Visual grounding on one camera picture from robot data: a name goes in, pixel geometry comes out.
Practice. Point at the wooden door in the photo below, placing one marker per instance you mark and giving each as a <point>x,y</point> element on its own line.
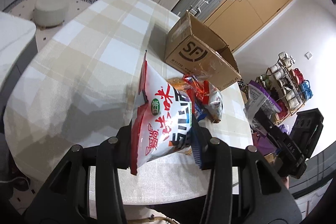
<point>252,8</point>

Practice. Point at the cardboard box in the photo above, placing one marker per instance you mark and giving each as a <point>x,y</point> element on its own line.
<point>183,53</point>

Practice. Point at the purple bag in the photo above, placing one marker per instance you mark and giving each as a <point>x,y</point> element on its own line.
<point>262,144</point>

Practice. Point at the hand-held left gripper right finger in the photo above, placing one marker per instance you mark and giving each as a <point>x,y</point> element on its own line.
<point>199,150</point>

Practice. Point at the metal shoe rack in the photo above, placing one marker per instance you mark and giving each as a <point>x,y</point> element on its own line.
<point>302,101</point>

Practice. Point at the dotted rug with striped border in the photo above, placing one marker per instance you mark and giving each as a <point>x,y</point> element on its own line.
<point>23,5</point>

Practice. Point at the purple snack packet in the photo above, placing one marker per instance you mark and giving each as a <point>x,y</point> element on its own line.
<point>258,96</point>

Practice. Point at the round grey stool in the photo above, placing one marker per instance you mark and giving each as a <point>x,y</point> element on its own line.
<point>51,11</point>

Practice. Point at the blue cookie packet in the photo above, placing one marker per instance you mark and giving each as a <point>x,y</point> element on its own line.
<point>200,112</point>

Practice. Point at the white marble table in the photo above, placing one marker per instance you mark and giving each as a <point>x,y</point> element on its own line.
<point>13,40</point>

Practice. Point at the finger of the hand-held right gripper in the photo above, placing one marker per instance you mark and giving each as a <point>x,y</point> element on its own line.
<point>275,134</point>

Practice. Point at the red and grey snack bag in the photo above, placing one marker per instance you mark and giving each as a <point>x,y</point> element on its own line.
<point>215,104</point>

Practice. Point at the white wall switch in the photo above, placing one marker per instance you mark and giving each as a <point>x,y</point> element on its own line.
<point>309,55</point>

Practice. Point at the white and red snack bag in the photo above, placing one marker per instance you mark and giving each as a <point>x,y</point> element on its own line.
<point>157,119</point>

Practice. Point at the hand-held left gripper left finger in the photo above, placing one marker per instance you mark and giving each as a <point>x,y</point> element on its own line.
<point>122,150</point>

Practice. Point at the group of shoes on rack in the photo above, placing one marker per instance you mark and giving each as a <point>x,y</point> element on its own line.
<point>282,74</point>

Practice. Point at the orange snack packet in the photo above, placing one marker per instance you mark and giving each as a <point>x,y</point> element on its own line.
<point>176,83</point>

